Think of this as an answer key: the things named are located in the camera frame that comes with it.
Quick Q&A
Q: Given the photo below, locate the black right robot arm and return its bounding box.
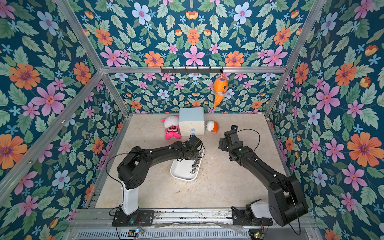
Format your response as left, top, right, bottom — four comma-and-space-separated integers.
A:
219, 130, 309, 227

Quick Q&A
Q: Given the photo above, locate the orange white plush ball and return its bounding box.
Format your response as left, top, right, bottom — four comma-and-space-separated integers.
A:
206, 120, 219, 133

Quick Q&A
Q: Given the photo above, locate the orange hanging fish plush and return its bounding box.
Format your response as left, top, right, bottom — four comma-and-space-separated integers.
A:
214, 77, 229, 109

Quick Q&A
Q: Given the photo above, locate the pale blue drawer box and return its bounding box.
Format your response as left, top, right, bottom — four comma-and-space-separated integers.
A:
179, 107, 205, 137

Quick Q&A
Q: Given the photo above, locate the pile of silver wing nuts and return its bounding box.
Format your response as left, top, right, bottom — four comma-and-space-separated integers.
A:
190, 160, 201, 174

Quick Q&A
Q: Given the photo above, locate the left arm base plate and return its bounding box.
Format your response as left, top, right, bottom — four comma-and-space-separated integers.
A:
112, 209, 155, 227

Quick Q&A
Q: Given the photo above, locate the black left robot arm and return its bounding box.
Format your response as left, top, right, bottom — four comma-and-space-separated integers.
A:
117, 136, 204, 190

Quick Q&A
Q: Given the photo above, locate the pink white plush toy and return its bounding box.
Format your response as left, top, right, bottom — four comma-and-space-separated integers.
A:
162, 116, 182, 140

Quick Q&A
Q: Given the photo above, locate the white storage tray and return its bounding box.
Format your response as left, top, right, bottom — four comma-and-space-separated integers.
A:
170, 160, 200, 182

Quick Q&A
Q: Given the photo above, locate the black hook rail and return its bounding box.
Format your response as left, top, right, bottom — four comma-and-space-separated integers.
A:
160, 67, 224, 75

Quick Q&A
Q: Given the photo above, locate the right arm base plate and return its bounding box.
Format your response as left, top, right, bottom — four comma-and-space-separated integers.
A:
231, 207, 273, 227

